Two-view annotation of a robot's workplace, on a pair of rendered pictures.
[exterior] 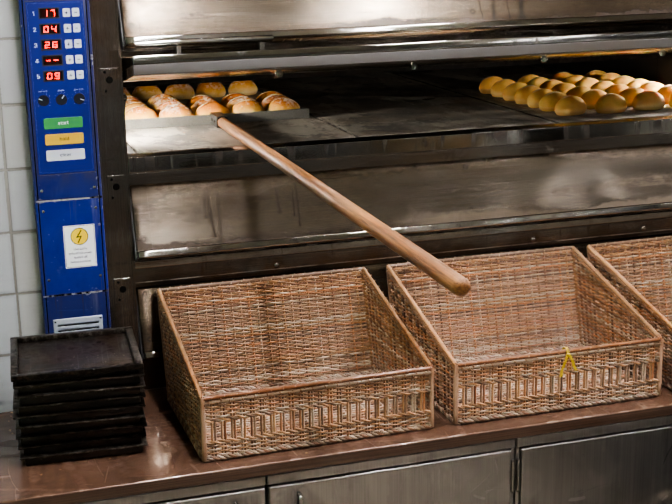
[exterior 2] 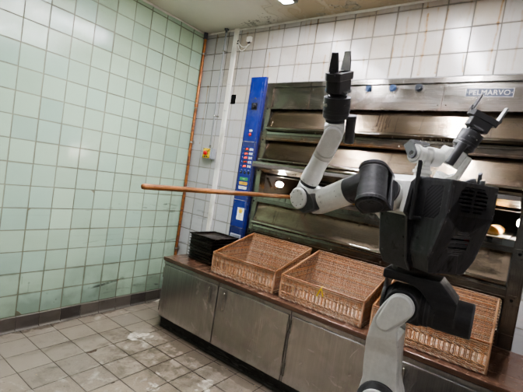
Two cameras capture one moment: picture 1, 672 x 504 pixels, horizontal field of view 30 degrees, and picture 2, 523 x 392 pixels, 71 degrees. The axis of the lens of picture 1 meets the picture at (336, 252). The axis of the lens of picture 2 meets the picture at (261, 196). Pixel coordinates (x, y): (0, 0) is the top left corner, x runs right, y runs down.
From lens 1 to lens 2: 235 cm
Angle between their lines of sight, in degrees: 54
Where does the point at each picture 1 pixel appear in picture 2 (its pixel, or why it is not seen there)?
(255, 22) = (296, 159)
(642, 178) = not seen: hidden behind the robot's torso
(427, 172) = (344, 223)
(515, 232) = (372, 256)
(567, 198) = not seen: hidden behind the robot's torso
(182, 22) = (277, 156)
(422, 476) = (259, 307)
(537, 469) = (296, 328)
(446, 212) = (345, 239)
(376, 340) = not seen: hidden behind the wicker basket
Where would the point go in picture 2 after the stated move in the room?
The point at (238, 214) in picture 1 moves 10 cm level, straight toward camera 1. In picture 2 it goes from (281, 218) to (272, 218)
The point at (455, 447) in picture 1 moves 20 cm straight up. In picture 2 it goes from (271, 302) to (276, 271)
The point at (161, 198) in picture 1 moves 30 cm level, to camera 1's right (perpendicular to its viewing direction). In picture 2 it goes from (265, 208) to (288, 214)
